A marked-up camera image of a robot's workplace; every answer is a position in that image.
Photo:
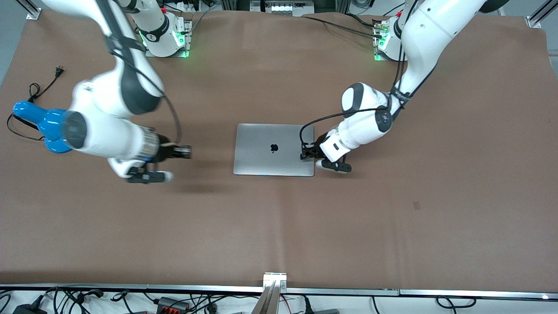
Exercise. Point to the black box with red connectors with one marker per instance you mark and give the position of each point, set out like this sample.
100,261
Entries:
172,304

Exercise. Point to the white power strip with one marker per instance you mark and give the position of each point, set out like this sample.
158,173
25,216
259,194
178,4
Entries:
281,8

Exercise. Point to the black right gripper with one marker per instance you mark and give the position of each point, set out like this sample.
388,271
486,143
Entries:
167,151

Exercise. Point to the aluminium frame corner post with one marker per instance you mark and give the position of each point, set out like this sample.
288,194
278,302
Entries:
539,15
28,9

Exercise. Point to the brown table mat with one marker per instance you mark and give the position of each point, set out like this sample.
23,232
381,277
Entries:
392,218

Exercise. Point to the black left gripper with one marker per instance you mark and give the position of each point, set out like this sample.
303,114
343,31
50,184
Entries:
314,150

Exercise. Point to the aluminium table edge rail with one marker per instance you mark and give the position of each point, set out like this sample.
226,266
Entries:
196,288

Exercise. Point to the aluminium centre profile beam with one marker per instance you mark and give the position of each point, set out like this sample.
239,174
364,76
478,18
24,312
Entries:
270,301

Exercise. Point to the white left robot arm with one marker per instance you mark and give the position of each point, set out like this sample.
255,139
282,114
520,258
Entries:
362,126

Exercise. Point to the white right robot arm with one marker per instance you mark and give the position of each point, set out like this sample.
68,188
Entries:
109,135

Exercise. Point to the blue desk lamp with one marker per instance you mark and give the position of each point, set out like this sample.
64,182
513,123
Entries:
30,113

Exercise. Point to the silver laptop with black keyboard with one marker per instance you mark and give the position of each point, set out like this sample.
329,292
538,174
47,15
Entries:
261,148

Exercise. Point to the black power adapter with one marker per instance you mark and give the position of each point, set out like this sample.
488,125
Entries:
28,309

